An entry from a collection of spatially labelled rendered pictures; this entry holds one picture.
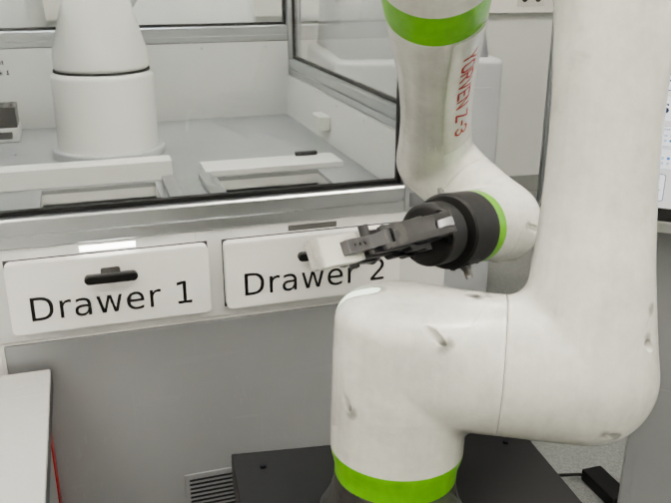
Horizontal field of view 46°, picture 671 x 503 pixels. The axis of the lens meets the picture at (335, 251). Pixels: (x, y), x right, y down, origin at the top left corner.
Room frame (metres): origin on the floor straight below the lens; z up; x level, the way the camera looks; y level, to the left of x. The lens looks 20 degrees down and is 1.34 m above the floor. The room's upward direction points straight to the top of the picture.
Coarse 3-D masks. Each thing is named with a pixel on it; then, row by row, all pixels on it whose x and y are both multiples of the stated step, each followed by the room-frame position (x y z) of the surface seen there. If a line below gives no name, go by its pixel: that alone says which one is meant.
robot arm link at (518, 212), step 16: (480, 160) 1.03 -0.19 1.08; (464, 176) 1.01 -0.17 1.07; (480, 176) 1.01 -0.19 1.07; (496, 176) 1.01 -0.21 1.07; (448, 192) 1.01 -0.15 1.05; (480, 192) 0.95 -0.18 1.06; (496, 192) 0.97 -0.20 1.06; (512, 192) 0.98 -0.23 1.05; (528, 192) 1.00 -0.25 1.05; (496, 208) 0.93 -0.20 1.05; (512, 208) 0.96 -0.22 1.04; (528, 208) 0.97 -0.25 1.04; (512, 224) 0.94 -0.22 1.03; (528, 224) 0.97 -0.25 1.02; (512, 240) 0.94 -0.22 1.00; (528, 240) 0.96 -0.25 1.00; (496, 256) 0.94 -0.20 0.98; (512, 256) 0.97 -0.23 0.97
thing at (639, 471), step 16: (656, 256) 1.25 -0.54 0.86; (656, 272) 1.25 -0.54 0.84; (656, 400) 1.23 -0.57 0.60; (656, 416) 1.23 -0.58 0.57; (640, 432) 1.24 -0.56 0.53; (656, 432) 1.23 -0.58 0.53; (640, 448) 1.24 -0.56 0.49; (656, 448) 1.23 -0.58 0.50; (624, 464) 1.25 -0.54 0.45; (640, 464) 1.24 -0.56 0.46; (656, 464) 1.23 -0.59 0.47; (624, 480) 1.25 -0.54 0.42; (640, 480) 1.24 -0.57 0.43; (656, 480) 1.23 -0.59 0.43; (624, 496) 1.25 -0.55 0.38; (640, 496) 1.24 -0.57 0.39; (656, 496) 1.22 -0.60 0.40
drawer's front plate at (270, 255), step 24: (240, 240) 1.16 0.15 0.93; (264, 240) 1.16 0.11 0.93; (288, 240) 1.17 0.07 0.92; (240, 264) 1.15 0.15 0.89; (264, 264) 1.16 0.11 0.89; (288, 264) 1.17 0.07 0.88; (360, 264) 1.21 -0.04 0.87; (384, 264) 1.22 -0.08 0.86; (240, 288) 1.15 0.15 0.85; (264, 288) 1.16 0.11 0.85; (312, 288) 1.18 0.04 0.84; (336, 288) 1.19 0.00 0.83
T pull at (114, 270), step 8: (104, 272) 1.06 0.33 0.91; (112, 272) 1.06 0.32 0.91; (120, 272) 1.06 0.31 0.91; (128, 272) 1.06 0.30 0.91; (136, 272) 1.07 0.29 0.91; (88, 280) 1.04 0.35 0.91; (96, 280) 1.05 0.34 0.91; (104, 280) 1.05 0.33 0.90; (112, 280) 1.05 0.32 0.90; (120, 280) 1.06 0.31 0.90; (128, 280) 1.06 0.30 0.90
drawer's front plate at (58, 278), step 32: (64, 256) 1.08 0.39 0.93; (96, 256) 1.08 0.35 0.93; (128, 256) 1.10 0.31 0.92; (160, 256) 1.11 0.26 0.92; (192, 256) 1.12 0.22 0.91; (32, 288) 1.05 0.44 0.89; (64, 288) 1.07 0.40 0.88; (96, 288) 1.08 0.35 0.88; (128, 288) 1.09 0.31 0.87; (192, 288) 1.12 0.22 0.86; (32, 320) 1.05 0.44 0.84; (64, 320) 1.07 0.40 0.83; (96, 320) 1.08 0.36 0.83; (128, 320) 1.09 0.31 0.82
